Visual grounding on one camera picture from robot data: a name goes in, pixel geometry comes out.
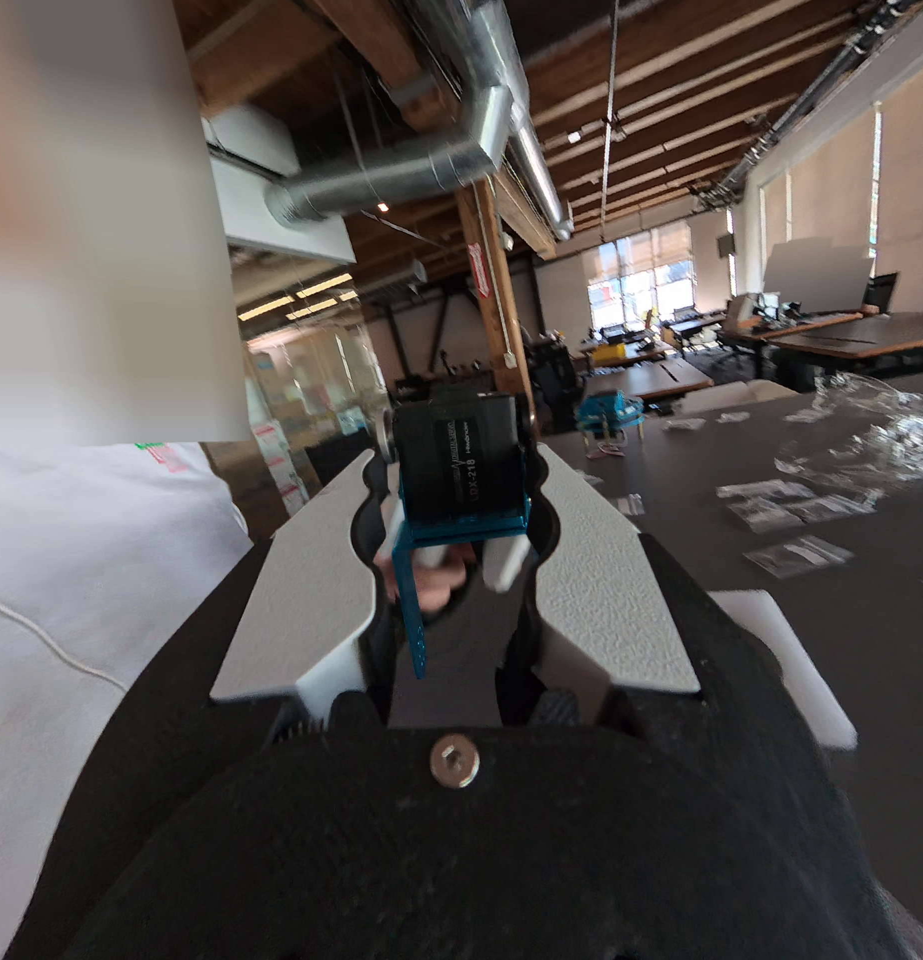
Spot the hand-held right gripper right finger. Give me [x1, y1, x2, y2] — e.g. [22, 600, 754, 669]
[502, 441, 703, 725]

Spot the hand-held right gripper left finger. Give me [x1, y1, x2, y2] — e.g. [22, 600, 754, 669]
[210, 448, 395, 721]

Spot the blue bracket with black servo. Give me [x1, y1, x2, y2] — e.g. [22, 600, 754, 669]
[377, 390, 544, 680]

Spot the blue toy robot arm base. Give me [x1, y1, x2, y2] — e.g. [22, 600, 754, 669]
[572, 388, 648, 460]

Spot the dark desk with wood edge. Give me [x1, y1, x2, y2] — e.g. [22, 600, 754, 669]
[581, 356, 715, 410]
[720, 309, 866, 354]
[767, 311, 923, 391]

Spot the dark grey desk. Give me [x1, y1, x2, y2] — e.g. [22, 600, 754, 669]
[532, 371, 923, 960]

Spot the clear zip bag of screws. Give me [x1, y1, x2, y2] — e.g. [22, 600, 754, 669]
[727, 498, 804, 534]

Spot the person's white shirt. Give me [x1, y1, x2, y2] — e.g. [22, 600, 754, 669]
[0, 441, 256, 957]

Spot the red white sign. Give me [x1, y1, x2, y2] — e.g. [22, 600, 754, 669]
[466, 240, 497, 303]

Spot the large paned window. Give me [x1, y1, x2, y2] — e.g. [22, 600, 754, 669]
[583, 221, 695, 335]

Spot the large crumpled clear plastic bag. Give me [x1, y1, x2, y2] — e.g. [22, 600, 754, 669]
[775, 369, 923, 500]

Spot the beige roller blind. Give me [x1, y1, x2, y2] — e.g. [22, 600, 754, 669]
[877, 78, 923, 315]
[786, 112, 881, 252]

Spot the white foam frame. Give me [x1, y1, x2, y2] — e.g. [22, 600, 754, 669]
[707, 588, 860, 751]

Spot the large silver ventilation duct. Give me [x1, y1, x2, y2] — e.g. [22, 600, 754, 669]
[262, 82, 517, 230]

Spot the silver flexible duct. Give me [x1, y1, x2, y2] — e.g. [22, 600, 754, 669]
[439, 0, 577, 243]

